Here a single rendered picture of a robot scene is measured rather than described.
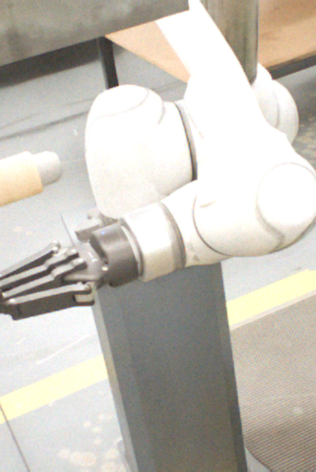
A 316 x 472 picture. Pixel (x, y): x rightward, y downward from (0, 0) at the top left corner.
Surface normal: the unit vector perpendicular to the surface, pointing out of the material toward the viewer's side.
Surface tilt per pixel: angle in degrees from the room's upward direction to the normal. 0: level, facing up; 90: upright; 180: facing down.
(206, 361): 90
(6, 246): 0
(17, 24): 90
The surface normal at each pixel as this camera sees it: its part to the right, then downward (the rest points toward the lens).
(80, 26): 0.42, 0.44
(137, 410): -0.46, 0.53
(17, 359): -0.15, -0.84
